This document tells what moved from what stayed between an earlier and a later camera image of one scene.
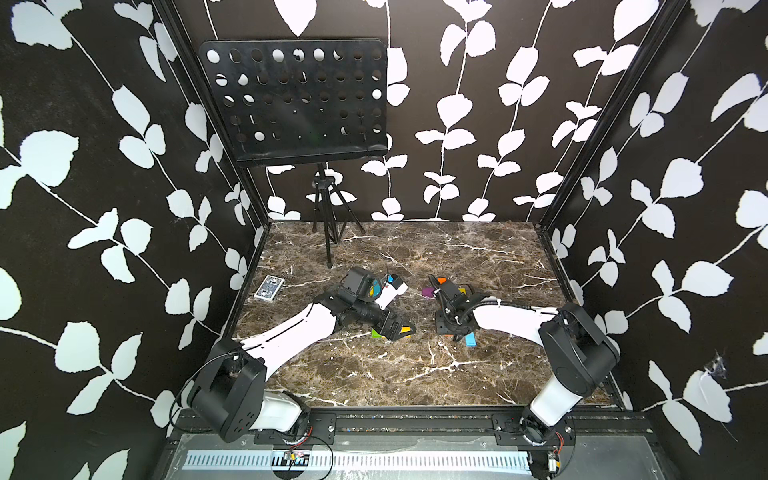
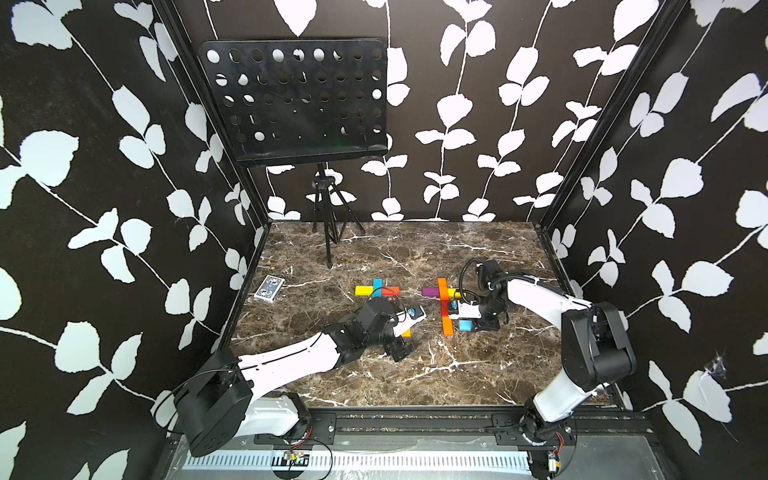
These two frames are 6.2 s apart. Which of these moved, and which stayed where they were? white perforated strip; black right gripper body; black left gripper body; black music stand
Moved: black left gripper body; black right gripper body
Stayed: black music stand; white perforated strip
